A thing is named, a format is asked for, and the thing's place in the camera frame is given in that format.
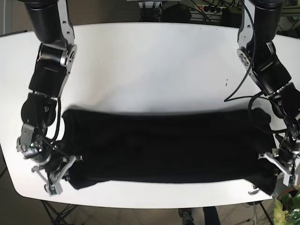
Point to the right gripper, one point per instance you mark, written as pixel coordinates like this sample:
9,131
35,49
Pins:
52,165

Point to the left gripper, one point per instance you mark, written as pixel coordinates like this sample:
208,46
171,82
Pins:
286,158

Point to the plain black T-shirt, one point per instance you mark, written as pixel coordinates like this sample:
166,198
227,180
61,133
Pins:
187,148

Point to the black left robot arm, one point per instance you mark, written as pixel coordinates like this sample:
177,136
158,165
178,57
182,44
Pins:
257,52

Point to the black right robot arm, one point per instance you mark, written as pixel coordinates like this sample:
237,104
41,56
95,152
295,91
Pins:
41,112

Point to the grey plant pot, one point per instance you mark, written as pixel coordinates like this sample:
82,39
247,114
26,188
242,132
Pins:
281,189

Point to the right metal table grommet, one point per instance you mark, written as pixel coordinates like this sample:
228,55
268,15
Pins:
254,190

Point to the green potted plant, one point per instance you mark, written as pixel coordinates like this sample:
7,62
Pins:
287,209

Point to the person's dark shoes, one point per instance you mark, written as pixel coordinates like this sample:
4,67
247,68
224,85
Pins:
186,216

